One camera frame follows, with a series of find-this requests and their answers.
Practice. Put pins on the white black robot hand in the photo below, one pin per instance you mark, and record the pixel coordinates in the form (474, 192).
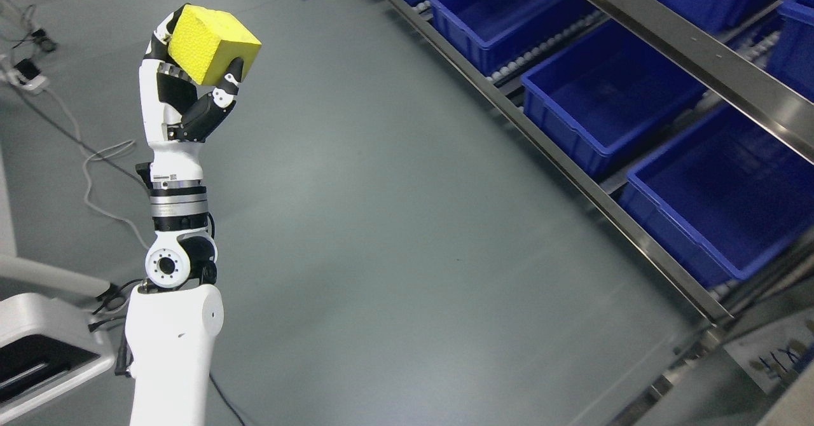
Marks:
(175, 120)

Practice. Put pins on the yellow foam block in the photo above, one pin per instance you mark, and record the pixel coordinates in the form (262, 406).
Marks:
(205, 42)

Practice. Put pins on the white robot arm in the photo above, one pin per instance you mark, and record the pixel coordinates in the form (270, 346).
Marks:
(176, 312)

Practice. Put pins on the steel shelf rack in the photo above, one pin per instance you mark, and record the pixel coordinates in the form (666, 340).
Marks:
(784, 285)

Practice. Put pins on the white power strip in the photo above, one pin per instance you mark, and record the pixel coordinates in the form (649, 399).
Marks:
(24, 75)

